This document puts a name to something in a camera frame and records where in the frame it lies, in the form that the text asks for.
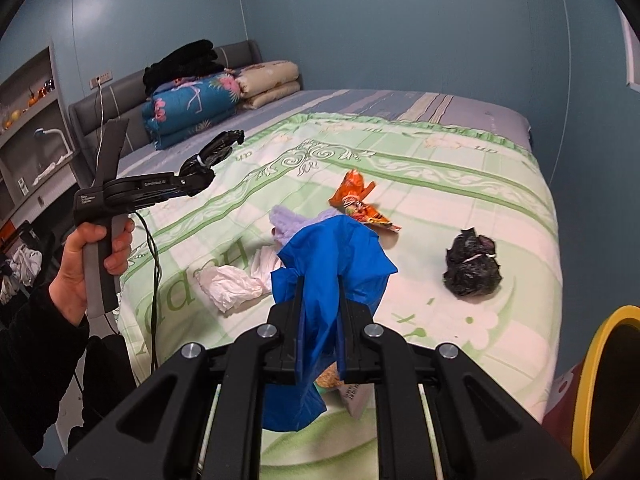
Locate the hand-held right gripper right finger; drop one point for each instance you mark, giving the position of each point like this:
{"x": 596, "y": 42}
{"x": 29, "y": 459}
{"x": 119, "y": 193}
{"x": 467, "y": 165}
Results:
{"x": 357, "y": 342}

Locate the white desk lamp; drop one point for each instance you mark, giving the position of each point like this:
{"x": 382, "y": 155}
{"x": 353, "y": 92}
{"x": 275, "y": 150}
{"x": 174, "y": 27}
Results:
{"x": 59, "y": 137}

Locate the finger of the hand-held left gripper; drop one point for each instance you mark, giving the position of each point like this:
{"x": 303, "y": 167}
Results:
{"x": 195, "y": 185}

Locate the beige floral pillows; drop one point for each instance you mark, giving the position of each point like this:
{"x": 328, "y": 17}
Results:
{"x": 267, "y": 82}

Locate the yellow snack packet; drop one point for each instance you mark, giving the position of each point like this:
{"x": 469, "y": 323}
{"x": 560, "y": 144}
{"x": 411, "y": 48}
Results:
{"x": 330, "y": 379}

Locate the person's left forearm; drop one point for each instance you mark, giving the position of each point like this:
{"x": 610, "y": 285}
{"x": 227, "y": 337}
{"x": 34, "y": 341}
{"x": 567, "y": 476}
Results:
{"x": 45, "y": 380}

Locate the black folded clothing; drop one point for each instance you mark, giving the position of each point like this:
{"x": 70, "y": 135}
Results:
{"x": 182, "y": 62}

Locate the orange snack wrapper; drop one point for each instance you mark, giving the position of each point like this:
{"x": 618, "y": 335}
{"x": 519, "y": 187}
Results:
{"x": 357, "y": 195}

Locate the small paper box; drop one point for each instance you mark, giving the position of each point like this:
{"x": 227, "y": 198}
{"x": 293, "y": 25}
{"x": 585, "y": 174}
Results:
{"x": 356, "y": 399}

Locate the white cloth pile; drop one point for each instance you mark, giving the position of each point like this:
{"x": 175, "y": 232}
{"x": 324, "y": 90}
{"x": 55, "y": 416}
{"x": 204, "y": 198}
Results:
{"x": 27, "y": 262}

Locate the wall shelf unit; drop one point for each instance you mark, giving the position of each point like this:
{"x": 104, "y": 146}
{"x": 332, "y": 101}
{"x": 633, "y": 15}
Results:
{"x": 27, "y": 160}

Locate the wall socket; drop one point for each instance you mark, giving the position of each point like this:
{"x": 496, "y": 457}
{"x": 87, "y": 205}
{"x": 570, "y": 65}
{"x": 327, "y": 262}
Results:
{"x": 102, "y": 80}

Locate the black plastic bag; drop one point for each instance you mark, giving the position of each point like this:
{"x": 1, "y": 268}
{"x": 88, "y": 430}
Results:
{"x": 472, "y": 265}

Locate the yellow-rimmed bin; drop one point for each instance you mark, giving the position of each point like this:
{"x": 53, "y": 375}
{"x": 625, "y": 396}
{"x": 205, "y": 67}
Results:
{"x": 587, "y": 360}

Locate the red printed bag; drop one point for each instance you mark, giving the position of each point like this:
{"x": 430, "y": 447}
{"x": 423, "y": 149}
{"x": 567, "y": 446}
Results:
{"x": 562, "y": 400}

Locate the white tissue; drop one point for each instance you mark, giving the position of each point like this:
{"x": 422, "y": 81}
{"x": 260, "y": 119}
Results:
{"x": 225, "y": 285}

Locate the window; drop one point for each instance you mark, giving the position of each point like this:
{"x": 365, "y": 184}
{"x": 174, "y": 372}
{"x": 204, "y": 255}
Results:
{"x": 631, "y": 50}

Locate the green printed blanket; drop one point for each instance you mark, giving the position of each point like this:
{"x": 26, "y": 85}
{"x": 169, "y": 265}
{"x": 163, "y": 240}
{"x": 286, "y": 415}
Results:
{"x": 450, "y": 175}

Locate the blue plastic bag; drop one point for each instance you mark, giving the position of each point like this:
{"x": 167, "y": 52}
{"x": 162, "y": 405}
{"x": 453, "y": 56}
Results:
{"x": 340, "y": 250}

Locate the blue floral bolster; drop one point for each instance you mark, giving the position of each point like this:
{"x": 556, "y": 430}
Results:
{"x": 190, "y": 110}

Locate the person's left hand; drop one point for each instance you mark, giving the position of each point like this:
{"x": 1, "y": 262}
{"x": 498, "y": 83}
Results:
{"x": 70, "y": 285}

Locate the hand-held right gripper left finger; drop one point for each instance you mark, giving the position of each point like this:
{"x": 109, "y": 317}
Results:
{"x": 285, "y": 342}

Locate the grey padded headboard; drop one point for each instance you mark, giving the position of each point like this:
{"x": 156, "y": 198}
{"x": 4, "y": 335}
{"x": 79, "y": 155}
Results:
{"x": 120, "y": 87}

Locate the bed with striped sheet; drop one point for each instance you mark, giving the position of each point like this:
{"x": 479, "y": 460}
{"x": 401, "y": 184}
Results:
{"x": 380, "y": 102}

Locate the purple paper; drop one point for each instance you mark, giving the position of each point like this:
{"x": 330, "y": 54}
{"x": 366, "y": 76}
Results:
{"x": 290, "y": 222}

